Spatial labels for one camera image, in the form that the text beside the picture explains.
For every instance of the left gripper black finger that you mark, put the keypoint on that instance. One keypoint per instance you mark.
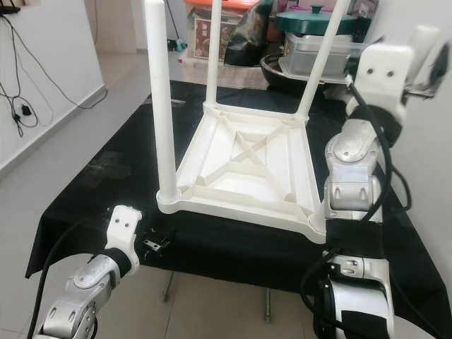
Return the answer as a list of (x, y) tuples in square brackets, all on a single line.
[(166, 240)]

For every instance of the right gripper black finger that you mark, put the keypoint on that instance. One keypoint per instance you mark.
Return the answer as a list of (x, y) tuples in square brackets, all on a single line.
[(441, 67)]

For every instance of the white plastic children table top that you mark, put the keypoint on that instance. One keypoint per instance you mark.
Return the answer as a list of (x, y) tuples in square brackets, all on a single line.
[(247, 162)]

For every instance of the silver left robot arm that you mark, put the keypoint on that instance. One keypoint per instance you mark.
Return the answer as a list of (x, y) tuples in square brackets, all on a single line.
[(85, 296)]

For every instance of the black tablecloth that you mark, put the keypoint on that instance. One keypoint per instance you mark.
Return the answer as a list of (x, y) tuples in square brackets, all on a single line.
[(99, 183)]

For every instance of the clear tape patch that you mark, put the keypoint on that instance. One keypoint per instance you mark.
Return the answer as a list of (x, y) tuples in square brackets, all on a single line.
[(109, 168)]

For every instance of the clear plastic storage box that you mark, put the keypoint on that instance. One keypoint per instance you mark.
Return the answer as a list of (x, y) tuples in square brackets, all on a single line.
[(300, 56)]

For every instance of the green pot lid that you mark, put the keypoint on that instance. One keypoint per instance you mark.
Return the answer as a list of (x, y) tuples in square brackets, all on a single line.
[(311, 21)]

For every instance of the clear tape strip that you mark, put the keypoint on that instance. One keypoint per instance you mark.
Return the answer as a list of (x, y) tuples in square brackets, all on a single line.
[(176, 102)]

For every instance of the black wok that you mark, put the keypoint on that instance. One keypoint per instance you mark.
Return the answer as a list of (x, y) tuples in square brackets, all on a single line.
[(272, 74)]

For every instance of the beige low platform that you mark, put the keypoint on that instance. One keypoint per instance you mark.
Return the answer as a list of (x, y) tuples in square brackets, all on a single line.
[(194, 70)]

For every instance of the black plastic bag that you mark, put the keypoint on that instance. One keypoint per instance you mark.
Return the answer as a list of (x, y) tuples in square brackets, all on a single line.
[(247, 39)]

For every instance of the black floor mop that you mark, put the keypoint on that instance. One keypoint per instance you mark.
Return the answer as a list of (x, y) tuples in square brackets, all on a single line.
[(175, 44)]

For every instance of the storage box with orange lid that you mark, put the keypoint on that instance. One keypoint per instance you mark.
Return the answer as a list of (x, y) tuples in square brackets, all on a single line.
[(198, 35)]

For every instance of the black wifi router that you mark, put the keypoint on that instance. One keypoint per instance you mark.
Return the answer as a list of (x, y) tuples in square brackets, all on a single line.
[(7, 7)]

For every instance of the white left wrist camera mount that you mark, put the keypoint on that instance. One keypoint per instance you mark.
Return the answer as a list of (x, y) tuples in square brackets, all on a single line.
[(123, 226)]

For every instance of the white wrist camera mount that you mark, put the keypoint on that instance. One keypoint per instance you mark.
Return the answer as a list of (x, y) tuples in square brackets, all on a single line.
[(385, 70), (123, 226)]

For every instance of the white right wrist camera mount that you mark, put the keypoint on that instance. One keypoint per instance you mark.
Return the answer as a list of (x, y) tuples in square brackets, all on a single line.
[(385, 70)]

